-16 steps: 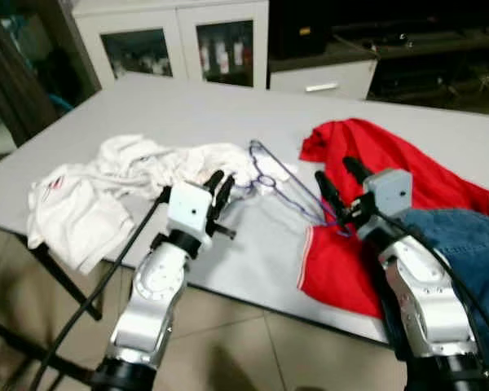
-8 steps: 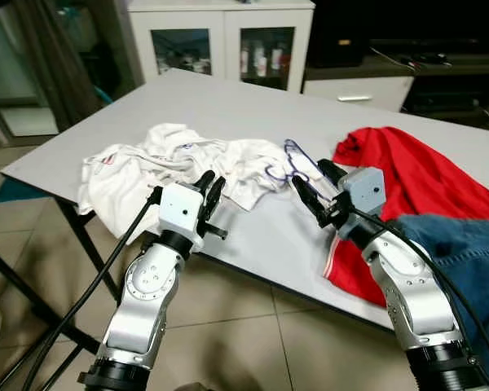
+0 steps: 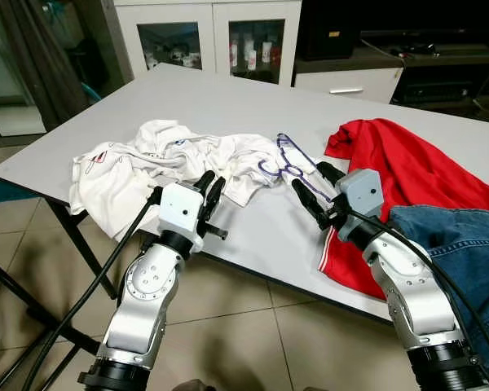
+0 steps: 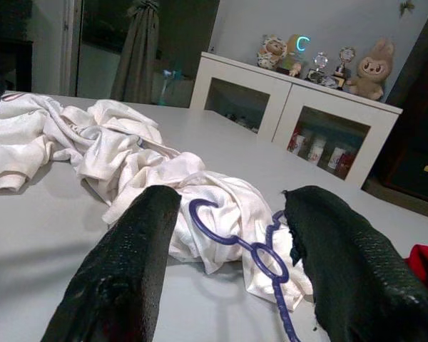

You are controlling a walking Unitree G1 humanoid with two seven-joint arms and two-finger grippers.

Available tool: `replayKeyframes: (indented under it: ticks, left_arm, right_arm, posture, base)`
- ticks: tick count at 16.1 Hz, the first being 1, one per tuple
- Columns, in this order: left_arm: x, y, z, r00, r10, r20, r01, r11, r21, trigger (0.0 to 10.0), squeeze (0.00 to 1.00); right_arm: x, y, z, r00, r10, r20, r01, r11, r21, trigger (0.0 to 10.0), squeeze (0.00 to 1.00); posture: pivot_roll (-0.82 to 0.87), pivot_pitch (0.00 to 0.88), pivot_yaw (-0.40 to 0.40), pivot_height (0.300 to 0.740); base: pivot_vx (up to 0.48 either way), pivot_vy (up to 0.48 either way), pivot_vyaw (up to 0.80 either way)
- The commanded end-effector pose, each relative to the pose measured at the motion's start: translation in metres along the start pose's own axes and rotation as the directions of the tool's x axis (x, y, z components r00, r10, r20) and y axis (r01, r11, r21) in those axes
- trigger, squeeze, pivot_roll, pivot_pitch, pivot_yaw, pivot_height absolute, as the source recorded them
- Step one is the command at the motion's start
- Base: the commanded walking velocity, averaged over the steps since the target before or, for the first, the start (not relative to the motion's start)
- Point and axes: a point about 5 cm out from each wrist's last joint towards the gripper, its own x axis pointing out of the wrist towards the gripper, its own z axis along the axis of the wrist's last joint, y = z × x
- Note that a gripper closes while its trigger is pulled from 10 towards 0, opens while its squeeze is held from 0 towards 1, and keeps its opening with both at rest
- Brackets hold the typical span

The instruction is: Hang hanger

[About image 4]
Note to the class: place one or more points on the beige long-eared plush toy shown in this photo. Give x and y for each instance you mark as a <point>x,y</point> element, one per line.
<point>372,71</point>

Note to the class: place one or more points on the red white printed cup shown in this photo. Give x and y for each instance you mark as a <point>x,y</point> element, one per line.
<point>297,143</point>

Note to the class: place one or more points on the white glass door cabinet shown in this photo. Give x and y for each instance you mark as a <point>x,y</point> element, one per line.
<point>281,96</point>

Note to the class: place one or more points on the purple plastic hanger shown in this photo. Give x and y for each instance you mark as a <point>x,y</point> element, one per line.
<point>282,303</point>

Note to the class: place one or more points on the white crumpled T-shirt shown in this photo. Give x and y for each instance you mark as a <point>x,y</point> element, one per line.
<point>221,199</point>

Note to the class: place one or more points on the doll in green dress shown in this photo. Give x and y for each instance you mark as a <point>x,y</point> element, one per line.
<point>292,63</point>

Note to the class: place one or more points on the white purple printed cup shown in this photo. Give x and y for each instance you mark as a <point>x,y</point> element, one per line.
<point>336,158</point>

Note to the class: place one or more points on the gold cup trophy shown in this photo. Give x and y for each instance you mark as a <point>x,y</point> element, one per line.
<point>346,55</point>

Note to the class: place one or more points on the clear crystal trophy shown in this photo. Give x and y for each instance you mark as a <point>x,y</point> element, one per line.
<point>320,60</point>

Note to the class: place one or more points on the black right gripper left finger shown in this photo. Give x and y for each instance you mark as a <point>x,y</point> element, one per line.
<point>121,274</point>

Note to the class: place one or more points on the baby doll in animal suit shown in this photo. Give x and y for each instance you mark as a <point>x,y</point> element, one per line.
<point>272,50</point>

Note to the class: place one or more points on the grey brown curtain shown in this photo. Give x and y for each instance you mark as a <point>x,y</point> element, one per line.
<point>139,53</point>

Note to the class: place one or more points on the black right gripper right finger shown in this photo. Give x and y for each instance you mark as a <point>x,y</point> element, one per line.
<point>353,278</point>

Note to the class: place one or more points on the dark wood TV stand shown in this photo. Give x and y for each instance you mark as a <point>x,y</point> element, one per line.
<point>413,124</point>

